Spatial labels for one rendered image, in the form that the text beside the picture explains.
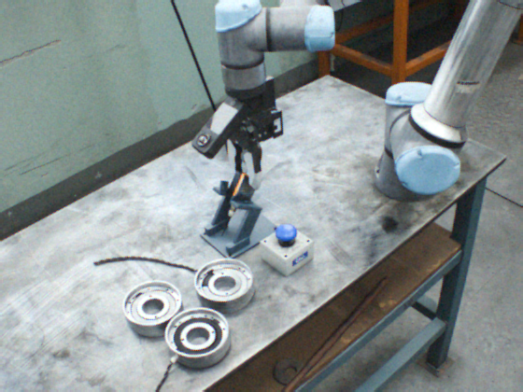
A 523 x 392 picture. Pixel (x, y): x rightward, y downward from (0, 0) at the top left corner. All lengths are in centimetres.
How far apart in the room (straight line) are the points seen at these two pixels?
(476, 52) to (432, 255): 67
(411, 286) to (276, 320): 50
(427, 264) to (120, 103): 169
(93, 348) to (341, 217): 55
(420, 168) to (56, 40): 177
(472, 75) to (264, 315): 54
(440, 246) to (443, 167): 51
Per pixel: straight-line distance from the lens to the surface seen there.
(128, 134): 284
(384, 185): 129
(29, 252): 130
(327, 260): 114
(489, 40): 101
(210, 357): 97
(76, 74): 260
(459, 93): 104
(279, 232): 109
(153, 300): 108
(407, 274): 148
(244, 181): 113
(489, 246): 243
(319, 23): 97
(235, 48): 98
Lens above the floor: 160
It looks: 38 degrees down
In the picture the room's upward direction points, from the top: 5 degrees counter-clockwise
